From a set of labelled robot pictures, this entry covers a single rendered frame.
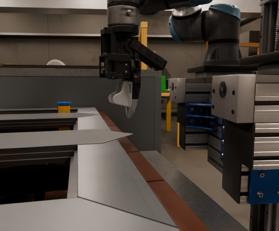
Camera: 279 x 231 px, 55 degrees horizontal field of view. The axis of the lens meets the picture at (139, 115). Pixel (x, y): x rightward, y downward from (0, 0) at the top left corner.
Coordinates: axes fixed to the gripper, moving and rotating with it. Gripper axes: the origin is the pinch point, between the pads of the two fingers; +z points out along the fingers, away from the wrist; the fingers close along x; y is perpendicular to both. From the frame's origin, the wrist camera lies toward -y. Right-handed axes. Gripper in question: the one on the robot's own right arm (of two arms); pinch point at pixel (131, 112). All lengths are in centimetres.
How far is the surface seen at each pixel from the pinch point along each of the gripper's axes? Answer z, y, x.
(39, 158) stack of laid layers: 7.9, 21.9, 4.9
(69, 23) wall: -188, -103, -799
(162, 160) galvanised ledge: 22.2, -23.3, -28.0
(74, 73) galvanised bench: -12, 0, -83
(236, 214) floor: 90, -116, -85
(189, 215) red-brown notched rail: 7.9, 6.7, 36.4
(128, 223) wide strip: 5.7, 15.3, 39.1
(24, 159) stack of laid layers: 7.9, 24.6, 4.4
